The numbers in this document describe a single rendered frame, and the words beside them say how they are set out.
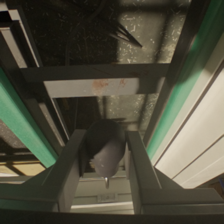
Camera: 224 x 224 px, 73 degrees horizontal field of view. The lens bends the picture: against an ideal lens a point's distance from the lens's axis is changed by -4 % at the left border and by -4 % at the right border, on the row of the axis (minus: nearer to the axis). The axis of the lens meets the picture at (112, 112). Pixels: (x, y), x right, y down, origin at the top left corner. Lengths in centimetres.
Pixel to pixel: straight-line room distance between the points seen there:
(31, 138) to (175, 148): 23
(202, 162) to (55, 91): 21
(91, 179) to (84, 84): 27
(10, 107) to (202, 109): 23
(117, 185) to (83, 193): 9
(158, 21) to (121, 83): 92
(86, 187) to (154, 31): 98
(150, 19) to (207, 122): 94
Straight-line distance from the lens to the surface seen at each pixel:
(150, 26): 112
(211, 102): 21
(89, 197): 43
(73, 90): 23
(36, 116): 25
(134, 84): 22
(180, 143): 28
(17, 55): 52
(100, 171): 18
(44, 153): 32
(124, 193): 43
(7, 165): 117
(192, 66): 18
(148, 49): 119
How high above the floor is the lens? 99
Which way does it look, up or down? 37 degrees down
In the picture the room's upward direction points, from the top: 175 degrees clockwise
